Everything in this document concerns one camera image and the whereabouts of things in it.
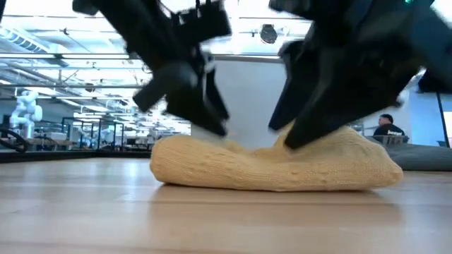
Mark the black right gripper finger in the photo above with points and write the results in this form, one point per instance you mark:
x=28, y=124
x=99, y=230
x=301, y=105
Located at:
x=335, y=116
x=293, y=91

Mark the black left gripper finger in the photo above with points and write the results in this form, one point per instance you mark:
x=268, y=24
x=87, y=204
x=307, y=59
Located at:
x=201, y=106
x=159, y=88

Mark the mustard yellow towel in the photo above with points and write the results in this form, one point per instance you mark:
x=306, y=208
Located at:
x=247, y=166

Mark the dark grey towel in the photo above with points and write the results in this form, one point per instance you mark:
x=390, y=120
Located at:
x=423, y=157

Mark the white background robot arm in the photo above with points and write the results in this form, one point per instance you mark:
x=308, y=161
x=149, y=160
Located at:
x=26, y=113

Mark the beige fabric storage box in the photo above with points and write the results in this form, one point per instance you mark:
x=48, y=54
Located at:
x=250, y=98

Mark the person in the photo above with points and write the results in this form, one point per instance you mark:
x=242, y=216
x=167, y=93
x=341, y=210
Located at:
x=387, y=127

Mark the grey metal mounting plate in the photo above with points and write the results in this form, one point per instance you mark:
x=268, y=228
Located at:
x=390, y=140

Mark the thin black pole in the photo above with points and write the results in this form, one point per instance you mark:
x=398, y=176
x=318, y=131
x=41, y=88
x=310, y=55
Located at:
x=443, y=120

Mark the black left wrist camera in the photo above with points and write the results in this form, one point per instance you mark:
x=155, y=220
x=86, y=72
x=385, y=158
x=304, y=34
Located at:
x=208, y=21

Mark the silver ventilation duct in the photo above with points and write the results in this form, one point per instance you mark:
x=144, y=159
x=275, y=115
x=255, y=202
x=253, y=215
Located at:
x=21, y=40

